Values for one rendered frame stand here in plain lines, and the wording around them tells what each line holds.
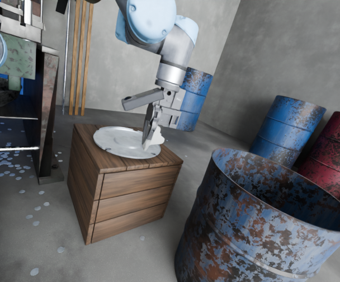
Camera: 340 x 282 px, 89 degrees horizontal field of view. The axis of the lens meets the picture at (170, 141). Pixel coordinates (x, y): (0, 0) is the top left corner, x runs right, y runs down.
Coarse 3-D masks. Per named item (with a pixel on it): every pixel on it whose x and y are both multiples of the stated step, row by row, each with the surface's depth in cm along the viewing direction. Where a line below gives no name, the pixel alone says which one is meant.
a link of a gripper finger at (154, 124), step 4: (152, 120) 48; (156, 120) 47; (152, 124) 47; (156, 124) 48; (152, 128) 48; (156, 128) 48; (148, 132) 49; (152, 132) 48; (148, 136) 49; (152, 136) 50
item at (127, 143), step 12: (96, 132) 75; (108, 132) 80; (120, 132) 84; (132, 132) 89; (108, 144) 68; (120, 144) 71; (132, 144) 73; (156, 144) 83; (132, 156) 65; (144, 156) 68
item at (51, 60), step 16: (32, 0) 98; (48, 48) 70; (48, 64) 70; (32, 80) 95; (48, 80) 73; (32, 96) 96; (48, 96) 75; (48, 112) 78; (32, 128) 99; (48, 128) 80; (32, 144) 101; (48, 144) 83; (48, 160) 87; (48, 176) 90
